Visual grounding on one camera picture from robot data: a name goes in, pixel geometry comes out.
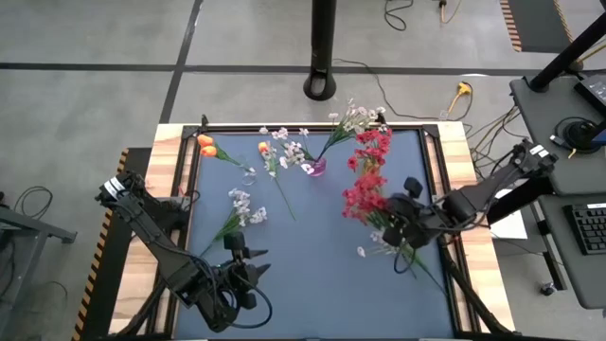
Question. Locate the blue table mat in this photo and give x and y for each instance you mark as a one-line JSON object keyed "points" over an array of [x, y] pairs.
{"points": [[308, 293]]}

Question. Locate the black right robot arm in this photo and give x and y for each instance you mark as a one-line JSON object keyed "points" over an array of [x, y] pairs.
{"points": [[478, 201]]}

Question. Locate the clear glass vase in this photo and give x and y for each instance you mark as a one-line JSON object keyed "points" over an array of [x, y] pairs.
{"points": [[249, 179]]}

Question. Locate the striped-edge black floor mat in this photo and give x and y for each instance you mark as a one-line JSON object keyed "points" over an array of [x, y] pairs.
{"points": [[535, 23], [99, 308]]}

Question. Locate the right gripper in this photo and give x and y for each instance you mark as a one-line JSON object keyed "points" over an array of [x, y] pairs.
{"points": [[414, 220]]}

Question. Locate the grey metal cart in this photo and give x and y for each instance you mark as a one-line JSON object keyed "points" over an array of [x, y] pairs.
{"points": [[28, 226]]}

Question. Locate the black laptop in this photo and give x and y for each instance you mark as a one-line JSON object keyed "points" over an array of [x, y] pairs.
{"points": [[594, 90]]}

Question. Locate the white paper sheet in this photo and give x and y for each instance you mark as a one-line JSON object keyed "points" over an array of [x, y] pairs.
{"points": [[513, 229]]}

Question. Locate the loose white blossom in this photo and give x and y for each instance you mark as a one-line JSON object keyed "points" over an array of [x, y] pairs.
{"points": [[361, 251]]}

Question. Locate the black caster wheel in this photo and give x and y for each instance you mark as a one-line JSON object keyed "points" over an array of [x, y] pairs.
{"points": [[547, 288]]}

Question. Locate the black diagonal pole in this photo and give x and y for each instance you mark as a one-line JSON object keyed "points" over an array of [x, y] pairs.
{"points": [[568, 52]]}

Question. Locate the pink glass vase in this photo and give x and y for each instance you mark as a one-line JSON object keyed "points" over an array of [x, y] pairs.
{"points": [[319, 166]]}

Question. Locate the yellow power plug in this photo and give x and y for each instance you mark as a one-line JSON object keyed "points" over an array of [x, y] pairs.
{"points": [[464, 88]]}

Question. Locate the grey desk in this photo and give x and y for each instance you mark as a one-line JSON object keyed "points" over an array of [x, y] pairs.
{"points": [[537, 111]]}

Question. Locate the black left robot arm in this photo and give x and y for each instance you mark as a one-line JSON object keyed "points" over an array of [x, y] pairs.
{"points": [[161, 246]]}

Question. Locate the black aluminium table frame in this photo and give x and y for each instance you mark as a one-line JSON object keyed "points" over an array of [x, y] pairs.
{"points": [[227, 128]]}

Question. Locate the black round stand base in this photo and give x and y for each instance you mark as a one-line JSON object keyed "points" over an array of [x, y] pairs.
{"points": [[584, 136]]}

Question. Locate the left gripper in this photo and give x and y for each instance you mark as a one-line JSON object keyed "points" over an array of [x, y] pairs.
{"points": [[239, 279]]}

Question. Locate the black diagonal support bar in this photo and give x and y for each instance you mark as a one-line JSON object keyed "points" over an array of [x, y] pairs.
{"points": [[521, 201]]}

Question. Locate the black keyboard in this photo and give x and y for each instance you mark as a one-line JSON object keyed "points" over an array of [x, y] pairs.
{"points": [[589, 229]]}

